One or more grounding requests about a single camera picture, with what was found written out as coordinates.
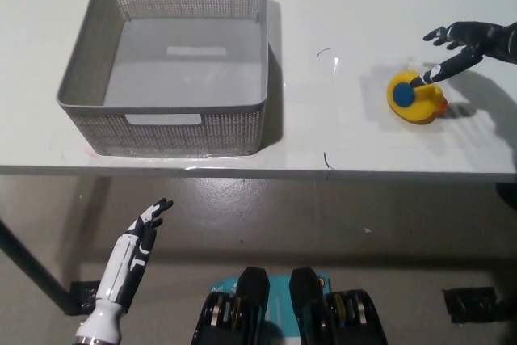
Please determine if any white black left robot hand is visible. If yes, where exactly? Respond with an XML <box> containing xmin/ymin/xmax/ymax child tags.
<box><xmin>74</xmin><ymin>197</ymin><xmax>174</xmax><ymax>342</ymax></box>

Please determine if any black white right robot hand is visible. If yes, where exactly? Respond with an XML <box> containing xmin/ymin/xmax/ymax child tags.
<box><xmin>410</xmin><ymin>20</ymin><xmax>512</xmax><ymax>90</ymax></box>

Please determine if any yellow rubber duck toy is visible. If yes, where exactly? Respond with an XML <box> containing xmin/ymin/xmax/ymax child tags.
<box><xmin>386</xmin><ymin>69</ymin><xmax>449</xmax><ymax>126</ymax></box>

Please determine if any black table leg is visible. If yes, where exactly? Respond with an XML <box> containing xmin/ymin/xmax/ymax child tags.
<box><xmin>0</xmin><ymin>218</ymin><xmax>70</xmax><ymax>316</ymax></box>

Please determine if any clear tape patch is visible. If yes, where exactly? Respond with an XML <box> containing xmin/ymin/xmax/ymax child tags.
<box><xmin>358</xmin><ymin>62</ymin><xmax>477</xmax><ymax>135</ymax></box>

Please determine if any black teal robot body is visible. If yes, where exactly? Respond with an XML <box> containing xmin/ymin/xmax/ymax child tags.
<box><xmin>191</xmin><ymin>266</ymin><xmax>389</xmax><ymax>345</ymax></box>

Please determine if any grey perforated plastic basket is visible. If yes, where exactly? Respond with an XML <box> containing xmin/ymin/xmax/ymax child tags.
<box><xmin>55</xmin><ymin>0</ymin><xmax>270</xmax><ymax>158</ymax></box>

